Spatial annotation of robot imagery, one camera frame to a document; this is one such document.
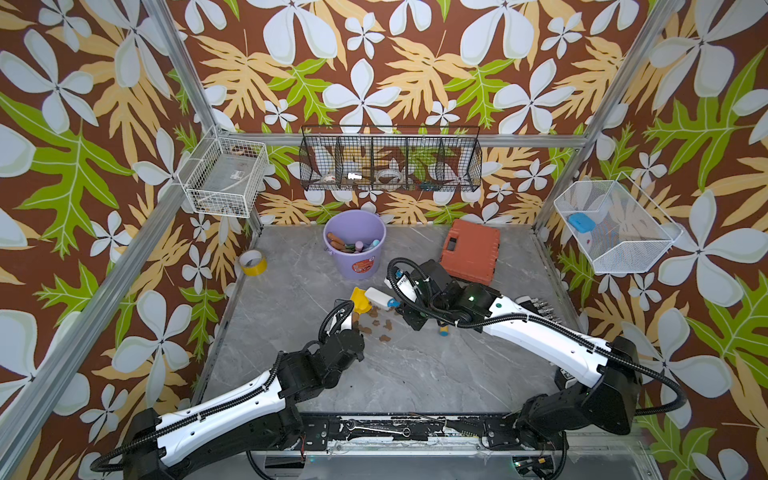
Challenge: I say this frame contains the purple plastic bucket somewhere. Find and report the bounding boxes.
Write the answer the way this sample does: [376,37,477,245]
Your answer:
[323,209,387,280]

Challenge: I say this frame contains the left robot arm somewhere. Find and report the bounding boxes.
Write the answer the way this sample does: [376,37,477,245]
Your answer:
[90,329,365,479]

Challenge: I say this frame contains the yellow tape roll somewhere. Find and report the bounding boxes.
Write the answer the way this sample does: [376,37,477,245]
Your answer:
[238,249,268,277]

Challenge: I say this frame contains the green trowel wooden handle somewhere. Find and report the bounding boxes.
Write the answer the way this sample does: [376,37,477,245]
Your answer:
[326,232,345,244]
[331,242,356,253]

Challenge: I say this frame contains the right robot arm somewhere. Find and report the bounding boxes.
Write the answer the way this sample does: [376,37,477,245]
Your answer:
[386,257,687,437]

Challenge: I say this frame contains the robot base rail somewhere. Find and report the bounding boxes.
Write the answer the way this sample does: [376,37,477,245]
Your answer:
[264,412,569,451]

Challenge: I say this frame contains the white wire basket left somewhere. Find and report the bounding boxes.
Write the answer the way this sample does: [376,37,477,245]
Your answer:
[178,127,270,219]

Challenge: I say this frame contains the white wire basket right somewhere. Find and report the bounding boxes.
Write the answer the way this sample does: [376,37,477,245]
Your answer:
[554,174,683,275]

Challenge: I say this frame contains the red plastic tool case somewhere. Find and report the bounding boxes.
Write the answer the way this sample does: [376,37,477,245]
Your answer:
[439,219,501,286]

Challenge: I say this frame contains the white wire basket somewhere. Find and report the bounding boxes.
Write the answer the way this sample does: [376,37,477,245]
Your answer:
[178,127,270,219]
[554,174,683,275]

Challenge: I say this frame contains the black wire basket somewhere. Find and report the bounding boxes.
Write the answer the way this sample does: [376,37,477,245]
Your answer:
[297,125,483,192]

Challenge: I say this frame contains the blue item in basket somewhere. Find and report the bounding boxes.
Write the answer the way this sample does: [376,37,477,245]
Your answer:
[567,212,597,234]

